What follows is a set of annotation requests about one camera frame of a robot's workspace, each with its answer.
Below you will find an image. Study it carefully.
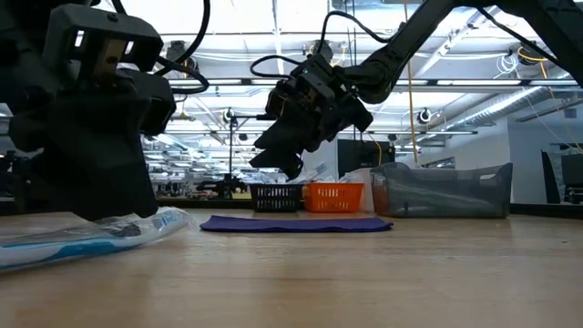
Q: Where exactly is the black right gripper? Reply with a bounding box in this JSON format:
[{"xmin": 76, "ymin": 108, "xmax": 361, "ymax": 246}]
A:
[{"xmin": 248, "ymin": 53, "xmax": 375, "ymax": 181}]

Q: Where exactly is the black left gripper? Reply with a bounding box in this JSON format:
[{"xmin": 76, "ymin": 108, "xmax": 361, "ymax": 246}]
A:
[{"xmin": 7, "ymin": 4, "xmax": 165, "ymax": 223}]

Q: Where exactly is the blue toothbrush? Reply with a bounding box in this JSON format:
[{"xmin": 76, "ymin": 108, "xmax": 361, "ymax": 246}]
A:
[
  {"xmin": 298, "ymin": 162, "xmax": 330, "ymax": 186},
  {"xmin": 0, "ymin": 206, "xmax": 191, "ymax": 273}
]

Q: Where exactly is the white pillar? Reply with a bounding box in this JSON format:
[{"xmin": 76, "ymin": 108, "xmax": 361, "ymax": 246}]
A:
[{"xmin": 313, "ymin": 138, "xmax": 339, "ymax": 183}]

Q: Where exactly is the black perforated basket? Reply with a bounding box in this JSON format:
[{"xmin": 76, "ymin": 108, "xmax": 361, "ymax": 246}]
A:
[{"xmin": 249, "ymin": 182, "xmax": 305, "ymax": 213}]

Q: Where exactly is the orange perforated basket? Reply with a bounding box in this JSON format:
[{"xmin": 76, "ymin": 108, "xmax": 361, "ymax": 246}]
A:
[{"xmin": 302, "ymin": 181, "xmax": 365, "ymax": 214}]

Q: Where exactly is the dark blue cloth mat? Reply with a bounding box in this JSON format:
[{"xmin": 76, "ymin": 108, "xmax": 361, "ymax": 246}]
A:
[{"xmin": 199, "ymin": 214, "xmax": 394, "ymax": 234}]

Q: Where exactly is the black panel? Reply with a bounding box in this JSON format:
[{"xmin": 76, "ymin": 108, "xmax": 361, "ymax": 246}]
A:
[{"xmin": 337, "ymin": 138, "xmax": 396, "ymax": 177}]

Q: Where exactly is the grey translucent bin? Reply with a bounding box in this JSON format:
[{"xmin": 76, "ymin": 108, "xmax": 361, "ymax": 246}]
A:
[{"xmin": 369, "ymin": 162, "xmax": 514, "ymax": 220}]

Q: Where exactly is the black rig frame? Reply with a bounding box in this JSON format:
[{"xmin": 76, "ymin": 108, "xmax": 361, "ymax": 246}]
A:
[{"xmin": 229, "ymin": 113, "xmax": 274, "ymax": 183}]

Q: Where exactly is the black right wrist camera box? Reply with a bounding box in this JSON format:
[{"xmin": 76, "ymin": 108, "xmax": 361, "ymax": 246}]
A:
[{"xmin": 265, "ymin": 80, "xmax": 305, "ymax": 125}]

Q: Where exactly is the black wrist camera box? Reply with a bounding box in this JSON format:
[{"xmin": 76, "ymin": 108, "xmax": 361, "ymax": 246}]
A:
[
  {"xmin": 118, "ymin": 67, "xmax": 178, "ymax": 138},
  {"xmin": 265, "ymin": 80, "xmax": 305, "ymax": 125}
]

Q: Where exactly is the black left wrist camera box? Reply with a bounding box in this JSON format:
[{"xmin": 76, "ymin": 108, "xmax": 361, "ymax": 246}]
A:
[{"xmin": 118, "ymin": 67, "xmax": 178, "ymax": 138}]

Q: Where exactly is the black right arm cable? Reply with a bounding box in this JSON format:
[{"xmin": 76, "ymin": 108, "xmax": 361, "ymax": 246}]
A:
[{"xmin": 249, "ymin": 9, "xmax": 393, "ymax": 81}]

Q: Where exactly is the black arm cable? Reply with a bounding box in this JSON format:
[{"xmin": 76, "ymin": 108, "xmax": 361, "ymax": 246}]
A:
[
  {"xmin": 111, "ymin": 0, "xmax": 213, "ymax": 97},
  {"xmin": 249, "ymin": 9, "xmax": 393, "ymax": 81}
]

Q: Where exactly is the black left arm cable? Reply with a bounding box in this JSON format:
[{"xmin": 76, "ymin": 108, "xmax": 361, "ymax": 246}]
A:
[{"xmin": 111, "ymin": 0, "xmax": 213, "ymax": 97}]

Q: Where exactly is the silver ceiling duct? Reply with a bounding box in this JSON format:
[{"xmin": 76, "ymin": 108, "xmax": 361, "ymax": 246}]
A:
[{"xmin": 455, "ymin": 84, "xmax": 583, "ymax": 131}]

